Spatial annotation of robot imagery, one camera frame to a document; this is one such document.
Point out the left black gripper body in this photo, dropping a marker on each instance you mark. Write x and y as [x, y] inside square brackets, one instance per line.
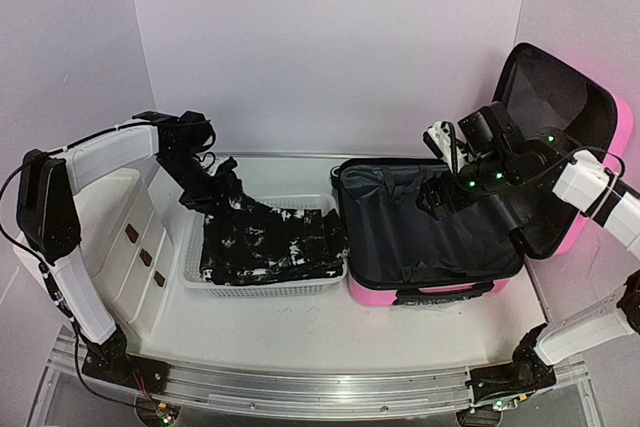
[199, 192]

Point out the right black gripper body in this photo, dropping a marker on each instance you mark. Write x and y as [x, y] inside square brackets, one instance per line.
[492, 175]

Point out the white drawer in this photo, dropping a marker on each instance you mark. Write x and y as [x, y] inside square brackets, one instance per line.
[123, 274]
[128, 304]
[155, 270]

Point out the white rectangular foam box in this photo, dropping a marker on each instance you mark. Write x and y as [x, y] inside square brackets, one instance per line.
[103, 209]

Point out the black white patterned garment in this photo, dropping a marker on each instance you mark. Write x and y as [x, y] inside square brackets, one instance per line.
[248, 243]

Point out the pink hard-shell suitcase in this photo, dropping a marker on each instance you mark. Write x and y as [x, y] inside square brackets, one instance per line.
[400, 255]

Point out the white perforated plastic basket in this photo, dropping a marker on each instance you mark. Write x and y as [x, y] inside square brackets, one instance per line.
[192, 246]

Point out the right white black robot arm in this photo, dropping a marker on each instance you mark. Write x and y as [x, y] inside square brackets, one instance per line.
[602, 196]

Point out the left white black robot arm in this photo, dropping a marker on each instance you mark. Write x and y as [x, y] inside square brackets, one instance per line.
[49, 180]

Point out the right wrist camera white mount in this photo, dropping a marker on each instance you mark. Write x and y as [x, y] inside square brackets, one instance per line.
[443, 142]

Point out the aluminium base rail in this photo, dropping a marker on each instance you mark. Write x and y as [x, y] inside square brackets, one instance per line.
[294, 395]

